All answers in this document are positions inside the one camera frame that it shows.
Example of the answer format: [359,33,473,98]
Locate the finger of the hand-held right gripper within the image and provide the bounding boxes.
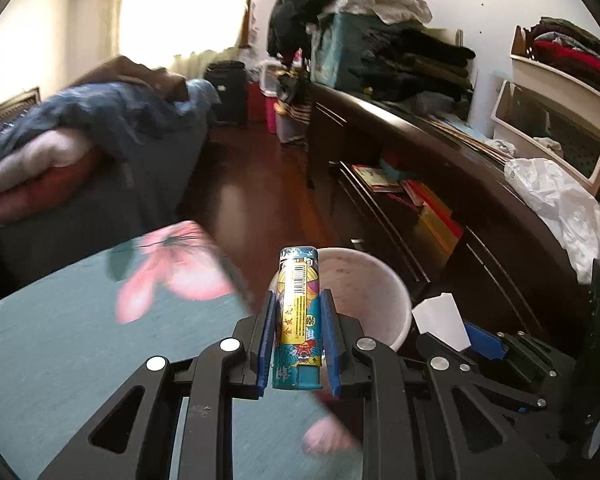
[464,322,577,397]
[480,391,581,454]

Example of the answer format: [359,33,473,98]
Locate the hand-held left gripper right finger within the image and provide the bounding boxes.
[320,290,556,480]

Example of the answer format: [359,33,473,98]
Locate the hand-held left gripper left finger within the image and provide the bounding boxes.
[37,290,277,480]

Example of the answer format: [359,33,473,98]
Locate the teal colourful lighter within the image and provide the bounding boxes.
[271,246,325,392]

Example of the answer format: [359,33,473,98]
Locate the white paper piece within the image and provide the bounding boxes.
[411,292,472,351]

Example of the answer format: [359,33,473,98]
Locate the white pink-dotted waste bin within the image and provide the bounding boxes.
[317,247,413,354]

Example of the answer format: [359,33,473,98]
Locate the dark wooden dresser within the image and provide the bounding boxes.
[305,82,600,361]

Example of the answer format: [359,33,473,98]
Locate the row of books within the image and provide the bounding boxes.
[352,161,465,257]

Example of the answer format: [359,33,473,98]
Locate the white plastic bag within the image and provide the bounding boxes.
[503,157,600,287]

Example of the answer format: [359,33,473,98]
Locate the teal floral tablecloth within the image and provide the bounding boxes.
[0,220,366,480]

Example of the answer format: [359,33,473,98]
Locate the grey bed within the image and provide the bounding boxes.
[0,100,217,292]

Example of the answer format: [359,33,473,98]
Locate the white storage box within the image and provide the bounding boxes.
[275,110,309,146]

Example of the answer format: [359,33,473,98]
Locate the white shelf unit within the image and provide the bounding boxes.
[490,25,600,243]

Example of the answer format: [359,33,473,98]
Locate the red storage box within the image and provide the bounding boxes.
[247,82,269,121]

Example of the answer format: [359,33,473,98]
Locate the dark striped cloth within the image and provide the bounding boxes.
[277,72,314,124]

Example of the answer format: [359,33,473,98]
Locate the black suitcase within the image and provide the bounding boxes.
[203,60,249,129]

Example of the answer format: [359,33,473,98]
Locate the white plastic container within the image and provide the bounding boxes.
[257,60,281,96]

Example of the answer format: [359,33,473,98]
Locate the blue floral duvet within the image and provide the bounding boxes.
[0,79,222,173]

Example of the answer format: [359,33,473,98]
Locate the stack of dark folded clothes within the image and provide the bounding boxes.
[359,27,477,104]

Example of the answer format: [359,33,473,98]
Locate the pink white quilt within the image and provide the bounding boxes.
[0,127,107,232]

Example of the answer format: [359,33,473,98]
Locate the brown blanket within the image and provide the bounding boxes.
[65,55,191,104]

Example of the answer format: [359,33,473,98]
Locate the teal storage box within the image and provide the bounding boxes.
[310,12,376,89]

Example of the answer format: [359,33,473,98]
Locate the red folded clothes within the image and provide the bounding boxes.
[527,16,600,97]

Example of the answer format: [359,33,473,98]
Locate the black jacket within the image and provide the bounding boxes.
[266,0,342,62]

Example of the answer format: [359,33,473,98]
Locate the white curtain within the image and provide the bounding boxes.
[70,0,255,79]

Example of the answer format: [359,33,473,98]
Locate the dark wooden headboard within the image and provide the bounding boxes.
[0,87,41,134]

